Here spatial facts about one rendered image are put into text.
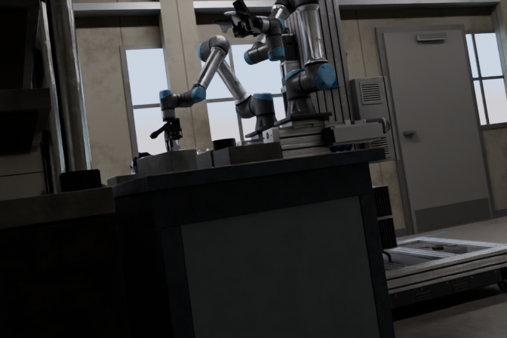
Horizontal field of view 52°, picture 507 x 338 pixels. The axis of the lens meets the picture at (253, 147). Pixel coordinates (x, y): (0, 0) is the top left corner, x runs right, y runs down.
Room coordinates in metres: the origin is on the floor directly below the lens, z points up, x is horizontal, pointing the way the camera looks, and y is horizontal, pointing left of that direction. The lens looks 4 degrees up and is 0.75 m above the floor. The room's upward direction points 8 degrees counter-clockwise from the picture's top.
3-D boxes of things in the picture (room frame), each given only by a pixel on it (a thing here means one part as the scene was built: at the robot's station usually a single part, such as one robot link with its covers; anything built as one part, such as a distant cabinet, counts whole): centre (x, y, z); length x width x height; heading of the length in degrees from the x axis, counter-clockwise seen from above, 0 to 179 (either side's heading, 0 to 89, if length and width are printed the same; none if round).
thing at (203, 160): (1.77, 0.08, 0.83); 0.20 x 0.15 x 0.07; 115
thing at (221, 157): (1.58, 0.02, 0.83); 0.17 x 0.13 x 0.06; 115
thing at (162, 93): (2.76, 0.42, 1.25); 0.09 x 0.08 x 0.11; 132
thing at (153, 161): (2.21, 0.21, 0.85); 0.50 x 0.26 x 0.11; 132
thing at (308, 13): (2.48, -0.35, 1.41); 0.15 x 0.12 x 0.55; 43
